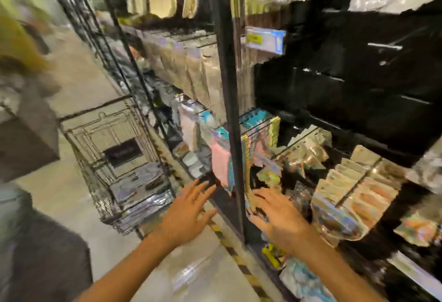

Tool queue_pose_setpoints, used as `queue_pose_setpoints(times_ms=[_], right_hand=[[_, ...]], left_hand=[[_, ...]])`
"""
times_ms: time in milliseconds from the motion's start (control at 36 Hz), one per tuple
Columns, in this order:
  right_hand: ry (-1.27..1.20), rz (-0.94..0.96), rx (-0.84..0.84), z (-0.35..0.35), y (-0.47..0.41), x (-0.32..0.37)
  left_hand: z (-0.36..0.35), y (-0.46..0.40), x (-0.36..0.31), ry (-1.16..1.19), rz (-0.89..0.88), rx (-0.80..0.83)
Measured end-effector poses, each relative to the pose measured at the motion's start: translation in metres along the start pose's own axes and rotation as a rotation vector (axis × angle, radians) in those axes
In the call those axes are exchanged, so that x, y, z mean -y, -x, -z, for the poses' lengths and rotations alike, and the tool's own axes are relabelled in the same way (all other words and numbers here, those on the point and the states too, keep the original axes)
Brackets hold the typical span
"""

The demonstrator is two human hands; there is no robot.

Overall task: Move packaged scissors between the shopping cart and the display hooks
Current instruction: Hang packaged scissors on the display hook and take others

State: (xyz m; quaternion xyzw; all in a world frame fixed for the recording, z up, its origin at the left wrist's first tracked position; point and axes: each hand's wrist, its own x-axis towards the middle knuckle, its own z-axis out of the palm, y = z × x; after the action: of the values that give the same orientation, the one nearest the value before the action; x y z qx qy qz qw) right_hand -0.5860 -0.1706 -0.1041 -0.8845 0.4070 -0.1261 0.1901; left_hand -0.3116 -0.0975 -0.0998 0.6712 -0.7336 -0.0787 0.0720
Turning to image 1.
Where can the light blue packet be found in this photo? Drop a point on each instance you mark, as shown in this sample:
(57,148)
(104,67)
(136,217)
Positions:
(305,282)

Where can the row of tan foil packets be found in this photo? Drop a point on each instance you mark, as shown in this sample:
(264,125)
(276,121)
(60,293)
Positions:
(355,194)

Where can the person's right hand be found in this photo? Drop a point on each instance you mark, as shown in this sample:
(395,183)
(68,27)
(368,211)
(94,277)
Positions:
(285,224)

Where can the person's right thumb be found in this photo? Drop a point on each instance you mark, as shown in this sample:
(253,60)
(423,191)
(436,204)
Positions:
(257,223)

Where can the person's left forearm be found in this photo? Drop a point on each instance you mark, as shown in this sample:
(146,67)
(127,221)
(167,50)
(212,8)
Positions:
(127,270)

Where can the person's left thumb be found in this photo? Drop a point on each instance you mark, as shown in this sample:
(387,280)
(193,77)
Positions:
(208,216)

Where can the row of beige boxed packets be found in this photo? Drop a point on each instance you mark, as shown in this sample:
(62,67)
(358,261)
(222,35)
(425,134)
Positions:
(193,67)

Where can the person's right forearm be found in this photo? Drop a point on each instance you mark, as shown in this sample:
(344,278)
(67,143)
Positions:
(331,274)

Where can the stack of silver packets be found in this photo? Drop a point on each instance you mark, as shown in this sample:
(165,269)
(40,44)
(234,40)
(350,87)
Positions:
(145,194)

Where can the person's left hand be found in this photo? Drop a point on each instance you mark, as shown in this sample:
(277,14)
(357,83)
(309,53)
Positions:
(179,220)

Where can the black shelf upright post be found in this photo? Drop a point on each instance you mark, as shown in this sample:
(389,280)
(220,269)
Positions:
(229,98)

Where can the yellow packet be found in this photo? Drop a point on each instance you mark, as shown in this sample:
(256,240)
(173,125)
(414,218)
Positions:
(272,255)

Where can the row of holographic packets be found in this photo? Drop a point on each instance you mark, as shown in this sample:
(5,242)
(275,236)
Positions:
(266,160)

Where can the brown cardboard box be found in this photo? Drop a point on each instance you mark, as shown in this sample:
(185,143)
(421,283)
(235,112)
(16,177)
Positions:
(29,139)

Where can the blue shelf price label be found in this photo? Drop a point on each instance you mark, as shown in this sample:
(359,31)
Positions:
(265,40)

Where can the pink hanging packet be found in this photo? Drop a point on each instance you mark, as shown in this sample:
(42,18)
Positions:
(220,162)

